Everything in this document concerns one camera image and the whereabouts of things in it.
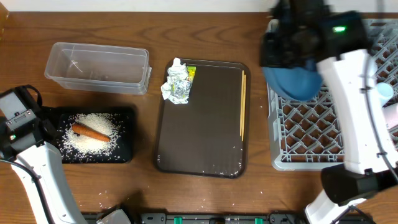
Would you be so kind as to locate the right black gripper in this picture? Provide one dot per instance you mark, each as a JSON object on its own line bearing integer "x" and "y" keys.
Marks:
{"x": 269, "y": 57}

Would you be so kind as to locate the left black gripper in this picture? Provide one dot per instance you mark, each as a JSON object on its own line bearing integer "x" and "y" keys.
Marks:
{"x": 46, "y": 116}

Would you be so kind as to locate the dark blue plate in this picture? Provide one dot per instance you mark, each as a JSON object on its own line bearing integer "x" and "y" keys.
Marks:
{"x": 296, "y": 84}

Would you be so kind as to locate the orange carrot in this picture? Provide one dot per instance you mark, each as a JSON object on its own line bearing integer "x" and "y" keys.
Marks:
{"x": 91, "y": 133}

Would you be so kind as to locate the white rice pile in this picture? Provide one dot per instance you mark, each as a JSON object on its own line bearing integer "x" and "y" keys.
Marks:
{"x": 74, "y": 144}

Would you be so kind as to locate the light blue cup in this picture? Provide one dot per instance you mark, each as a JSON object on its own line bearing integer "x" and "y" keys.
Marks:
{"x": 385, "y": 92}

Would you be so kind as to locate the white cup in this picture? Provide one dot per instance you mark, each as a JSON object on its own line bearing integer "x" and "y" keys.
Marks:
{"x": 391, "y": 115}

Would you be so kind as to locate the white wrapper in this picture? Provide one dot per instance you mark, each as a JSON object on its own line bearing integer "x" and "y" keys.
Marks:
{"x": 177, "y": 71}

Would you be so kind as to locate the silver green snack wrapper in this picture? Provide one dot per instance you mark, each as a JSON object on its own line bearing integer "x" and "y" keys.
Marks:
{"x": 181, "y": 88}

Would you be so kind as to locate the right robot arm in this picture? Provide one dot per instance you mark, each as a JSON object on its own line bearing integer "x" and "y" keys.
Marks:
{"x": 369, "y": 166}

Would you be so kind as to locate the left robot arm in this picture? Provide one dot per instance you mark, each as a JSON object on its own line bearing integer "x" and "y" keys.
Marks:
{"x": 41, "y": 172}

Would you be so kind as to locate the grey dishwasher rack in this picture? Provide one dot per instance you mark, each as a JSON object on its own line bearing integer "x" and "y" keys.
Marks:
{"x": 306, "y": 135}

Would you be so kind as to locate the black plastic tray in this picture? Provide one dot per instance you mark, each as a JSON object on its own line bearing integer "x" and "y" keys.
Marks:
{"x": 126, "y": 116}

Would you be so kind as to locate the clear plastic bin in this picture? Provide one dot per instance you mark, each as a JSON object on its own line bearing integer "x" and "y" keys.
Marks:
{"x": 102, "y": 68}

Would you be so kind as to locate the dark brown serving tray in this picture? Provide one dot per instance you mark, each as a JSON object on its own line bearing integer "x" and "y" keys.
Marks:
{"x": 202, "y": 137}

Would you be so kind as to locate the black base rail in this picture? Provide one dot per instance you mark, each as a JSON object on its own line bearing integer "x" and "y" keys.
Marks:
{"x": 184, "y": 218}

